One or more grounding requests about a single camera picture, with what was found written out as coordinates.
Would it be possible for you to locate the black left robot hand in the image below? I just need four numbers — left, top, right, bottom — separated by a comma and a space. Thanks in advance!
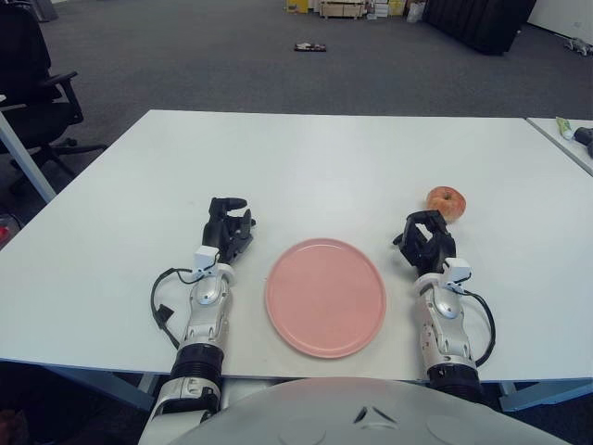
201, 197, 259, 268

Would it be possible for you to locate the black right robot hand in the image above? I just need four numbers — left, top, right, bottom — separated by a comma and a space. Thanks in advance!
392, 209, 460, 279

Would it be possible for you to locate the red yellow apple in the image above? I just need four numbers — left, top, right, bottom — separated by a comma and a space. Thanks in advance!
425, 185, 468, 224

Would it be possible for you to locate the pink round plate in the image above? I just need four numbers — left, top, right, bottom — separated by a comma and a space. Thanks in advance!
264, 237, 388, 361

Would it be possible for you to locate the grey robot torso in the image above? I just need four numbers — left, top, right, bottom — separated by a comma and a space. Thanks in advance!
152, 375, 564, 445

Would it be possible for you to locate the white desk leg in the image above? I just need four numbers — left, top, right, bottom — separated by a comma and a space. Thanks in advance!
0, 110, 57, 205

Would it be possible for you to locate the black tall cabinet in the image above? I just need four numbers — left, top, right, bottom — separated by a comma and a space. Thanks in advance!
422, 0, 538, 57

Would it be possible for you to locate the black office chair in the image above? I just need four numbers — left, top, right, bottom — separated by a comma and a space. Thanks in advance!
0, 6, 107, 196

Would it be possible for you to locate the grey robot dog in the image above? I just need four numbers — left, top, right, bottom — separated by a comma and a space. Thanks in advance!
562, 37, 593, 55

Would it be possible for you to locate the wooden crate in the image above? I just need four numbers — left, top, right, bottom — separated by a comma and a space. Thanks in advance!
318, 0, 367, 20

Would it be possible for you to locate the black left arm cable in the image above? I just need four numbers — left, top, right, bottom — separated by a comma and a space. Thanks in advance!
150, 266, 205, 349

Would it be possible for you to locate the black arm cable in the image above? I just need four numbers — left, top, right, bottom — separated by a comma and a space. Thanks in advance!
451, 277, 497, 370
150, 266, 205, 349

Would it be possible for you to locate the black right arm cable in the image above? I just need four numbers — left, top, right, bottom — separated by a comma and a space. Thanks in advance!
451, 277, 497, 370

